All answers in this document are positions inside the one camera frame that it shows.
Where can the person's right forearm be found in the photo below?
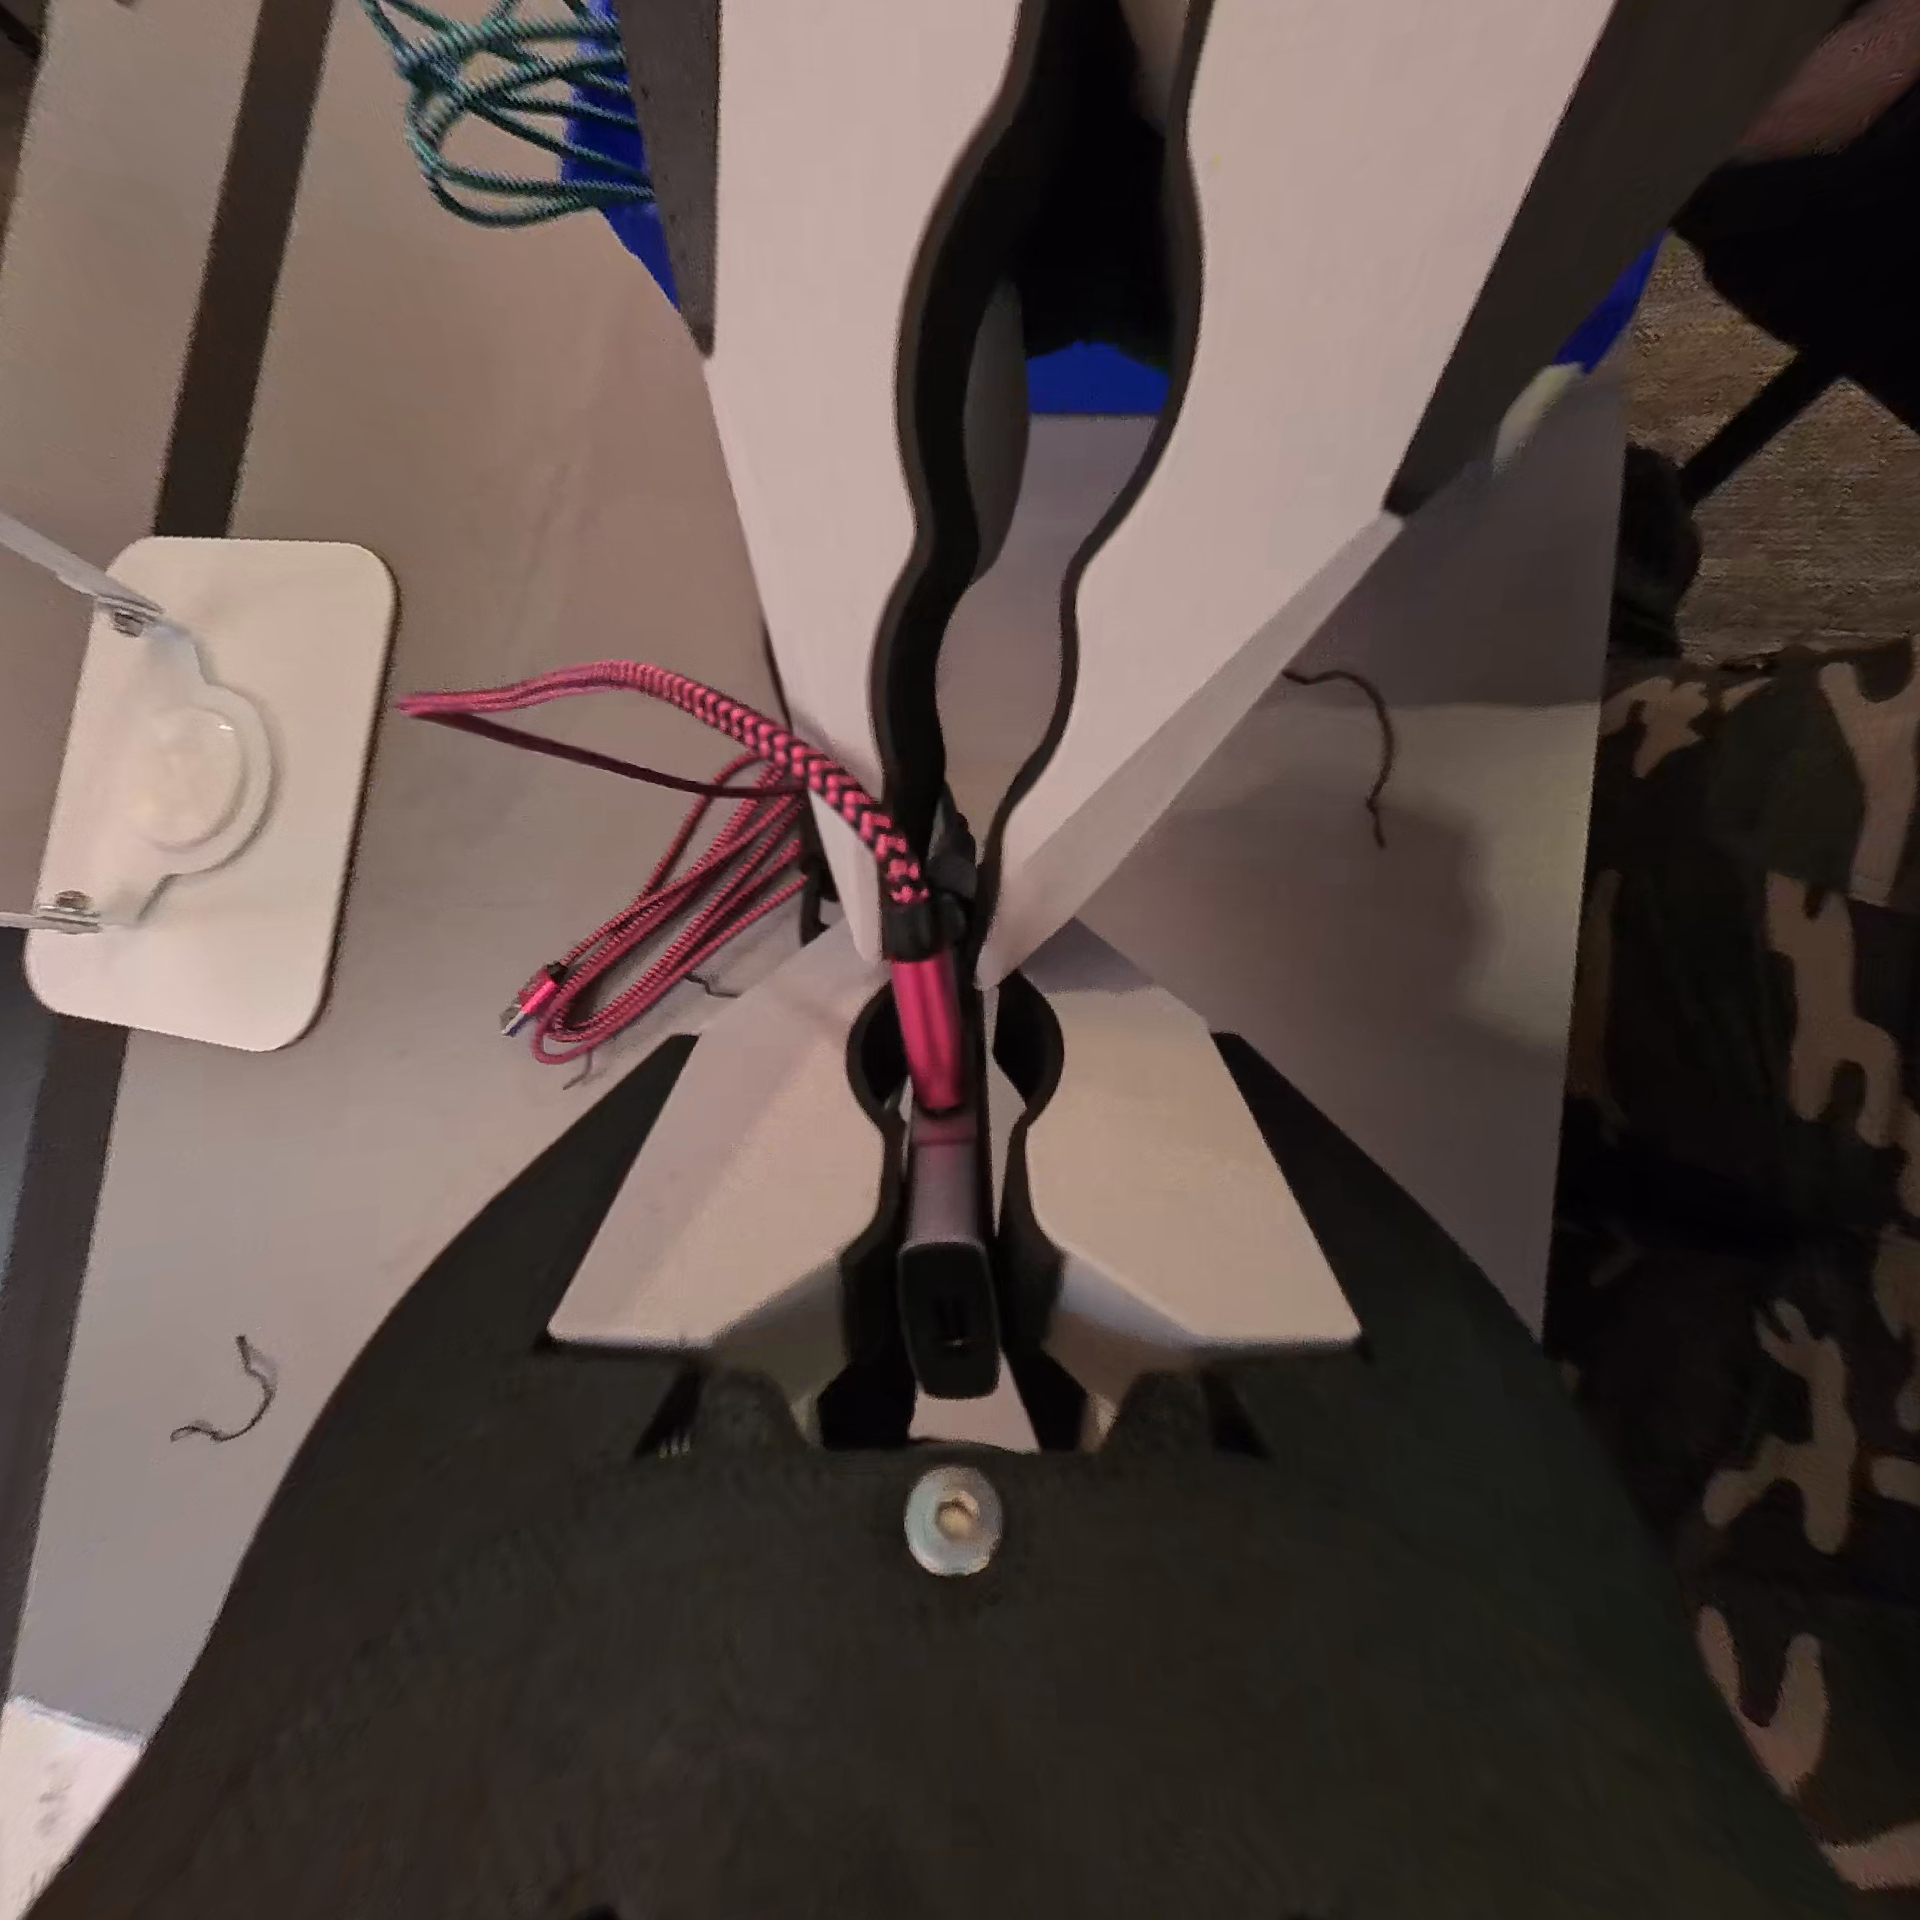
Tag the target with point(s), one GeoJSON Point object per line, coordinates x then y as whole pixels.
{"type": "Point", "coordinates": [1797, 272]}

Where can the white adjustable stand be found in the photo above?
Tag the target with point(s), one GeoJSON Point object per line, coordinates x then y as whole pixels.
{"type": "Point", "coordinates": [222, 782]}

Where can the camouflage trousers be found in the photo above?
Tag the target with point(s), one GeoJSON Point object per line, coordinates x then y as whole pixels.
{"type": "Point", "coordinates": [1731, 1050]}

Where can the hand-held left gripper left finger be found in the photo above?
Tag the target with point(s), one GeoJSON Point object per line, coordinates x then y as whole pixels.
{"type": "Point", "coordinates": [725, 1206]}

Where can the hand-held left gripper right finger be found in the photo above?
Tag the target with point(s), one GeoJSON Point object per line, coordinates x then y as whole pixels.
{"type": "Point", "coordinates": [1183, 1206]}

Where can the grey usb hub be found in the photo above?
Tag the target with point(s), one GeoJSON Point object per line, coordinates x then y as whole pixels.
{"type": "Point", "coordinates": [948, 1206]}

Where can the black thread scrap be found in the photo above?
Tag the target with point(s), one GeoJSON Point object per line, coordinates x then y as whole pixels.
{"type": "Point", "coordinates": [261, 1381]}
{"type": "Point", "coordinates": [1388, 734]}

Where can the blue plastic bin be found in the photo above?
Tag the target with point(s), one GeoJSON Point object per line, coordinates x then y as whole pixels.
{"type": "Point", "coordinates": [1095, 385]}

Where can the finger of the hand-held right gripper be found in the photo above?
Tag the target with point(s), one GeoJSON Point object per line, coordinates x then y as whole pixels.
{"type": "Point", "coordinates": [1321, 299]}
{"type": "Point", "coordinates": [809, 299]}

